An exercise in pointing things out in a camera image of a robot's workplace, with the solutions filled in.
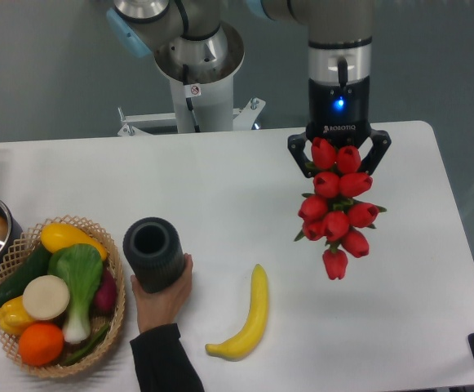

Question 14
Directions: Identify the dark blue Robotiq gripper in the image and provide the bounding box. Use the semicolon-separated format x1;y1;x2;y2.
287;77;392;178

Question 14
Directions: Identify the red tulip bouquet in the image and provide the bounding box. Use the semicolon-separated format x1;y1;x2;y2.
295;137;387;280

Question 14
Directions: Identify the dark grey ribbed vase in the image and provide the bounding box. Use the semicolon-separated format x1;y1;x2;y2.
122;217;185;293

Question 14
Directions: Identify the black sleeved forearm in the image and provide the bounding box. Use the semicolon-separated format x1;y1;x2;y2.
130;323;205;391

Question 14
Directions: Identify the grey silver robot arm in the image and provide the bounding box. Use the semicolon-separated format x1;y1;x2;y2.
106;1;391;177

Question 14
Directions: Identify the bare human hand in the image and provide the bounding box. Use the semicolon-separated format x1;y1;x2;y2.
131;253;193;333

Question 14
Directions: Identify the yellow banana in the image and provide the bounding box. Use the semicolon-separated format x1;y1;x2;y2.
205;264;270;361

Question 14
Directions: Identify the purple red onion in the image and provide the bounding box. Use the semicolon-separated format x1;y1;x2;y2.
93;269;117;314

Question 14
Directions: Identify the green bok choy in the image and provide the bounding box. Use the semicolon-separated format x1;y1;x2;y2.
48;243;103;345

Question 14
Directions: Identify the yellow squash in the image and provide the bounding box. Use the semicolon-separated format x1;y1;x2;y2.
40;223;108;261

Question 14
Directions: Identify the green bean pod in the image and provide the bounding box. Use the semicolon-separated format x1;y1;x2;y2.
60;324;110;367

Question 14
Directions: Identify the dark green cucumber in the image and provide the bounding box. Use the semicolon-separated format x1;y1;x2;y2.
0;245;51;307

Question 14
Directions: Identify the woven wicker basket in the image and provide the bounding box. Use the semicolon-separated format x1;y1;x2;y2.
0;215;126;378

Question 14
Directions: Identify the white round radish slice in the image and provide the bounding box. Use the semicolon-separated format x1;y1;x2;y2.
22;275;70;321

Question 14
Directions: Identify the orange fruit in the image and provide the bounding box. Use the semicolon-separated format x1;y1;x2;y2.
18;323;64;367

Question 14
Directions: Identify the yellow bell pepper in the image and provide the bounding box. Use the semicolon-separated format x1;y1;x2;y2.
0;296;37;336

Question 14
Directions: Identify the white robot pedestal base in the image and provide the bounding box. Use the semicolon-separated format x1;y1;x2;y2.
117;75;266;136

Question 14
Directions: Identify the black cable on pedestal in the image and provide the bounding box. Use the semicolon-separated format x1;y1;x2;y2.
181;64;202;133

